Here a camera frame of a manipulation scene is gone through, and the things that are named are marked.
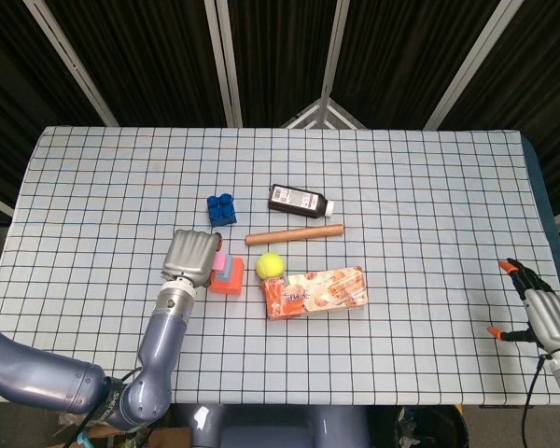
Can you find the black waste bin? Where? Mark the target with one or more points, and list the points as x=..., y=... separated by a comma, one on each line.
x=448, y=429

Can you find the medium light blue foam cube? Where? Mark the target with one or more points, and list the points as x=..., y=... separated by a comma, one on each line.
x=230, y=270

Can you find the brown bottle white cap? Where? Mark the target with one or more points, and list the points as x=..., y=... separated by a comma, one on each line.
x=294, y=200

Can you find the blue studded plastic brick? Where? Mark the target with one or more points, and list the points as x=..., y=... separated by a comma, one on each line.
x=221, y=214

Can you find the brown cylindrical rod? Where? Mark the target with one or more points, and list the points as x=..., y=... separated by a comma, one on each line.
x=294, y=234

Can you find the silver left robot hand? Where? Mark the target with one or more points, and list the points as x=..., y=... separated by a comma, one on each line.
x=191, y=256

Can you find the large orange foam cube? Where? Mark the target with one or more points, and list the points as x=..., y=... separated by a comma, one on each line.
x=235, y=284

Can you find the checked light blue tablecloth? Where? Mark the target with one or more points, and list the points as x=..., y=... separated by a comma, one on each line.
x=401, y=210

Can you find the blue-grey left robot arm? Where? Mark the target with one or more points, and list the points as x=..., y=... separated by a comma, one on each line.
x=163, y=336

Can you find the orange egg roll box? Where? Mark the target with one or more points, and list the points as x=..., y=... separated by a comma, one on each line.
x=317, y=294

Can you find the white metal screen foot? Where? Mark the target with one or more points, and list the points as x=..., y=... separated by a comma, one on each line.
x=323, y=103

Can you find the yellow tennis ball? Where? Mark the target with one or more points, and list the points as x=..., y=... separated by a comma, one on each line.
x=270, y=266

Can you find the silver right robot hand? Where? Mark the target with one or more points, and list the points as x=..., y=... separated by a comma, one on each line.
x=553, y=322

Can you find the small pink foam cube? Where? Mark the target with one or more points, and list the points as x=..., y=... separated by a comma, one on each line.
x=221, y=263

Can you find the blue-grey robot torso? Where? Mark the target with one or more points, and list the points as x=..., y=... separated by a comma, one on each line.
x=261, y=429

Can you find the dark ribbed screen panel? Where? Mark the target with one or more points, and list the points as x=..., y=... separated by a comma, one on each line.
x=144, y=60
x=541, y=93
x=280, y=56
x=401, y=60
x=9, y=93

